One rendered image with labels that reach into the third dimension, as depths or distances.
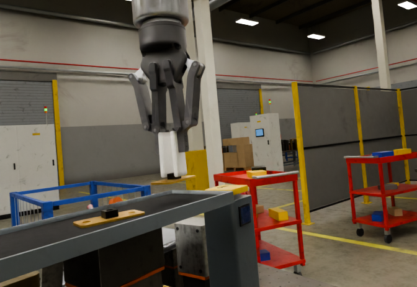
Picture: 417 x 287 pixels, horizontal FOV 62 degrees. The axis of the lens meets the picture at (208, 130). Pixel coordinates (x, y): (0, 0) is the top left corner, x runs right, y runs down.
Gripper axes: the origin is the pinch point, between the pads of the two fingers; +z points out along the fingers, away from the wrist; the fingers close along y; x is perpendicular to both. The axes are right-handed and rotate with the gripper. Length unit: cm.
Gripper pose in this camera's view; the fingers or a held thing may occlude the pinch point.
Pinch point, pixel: (172, 153)
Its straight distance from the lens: 54.7
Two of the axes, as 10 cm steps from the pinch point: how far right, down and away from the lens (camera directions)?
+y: -9.1, 0.9, 4.1
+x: -4.1, 0.0, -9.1
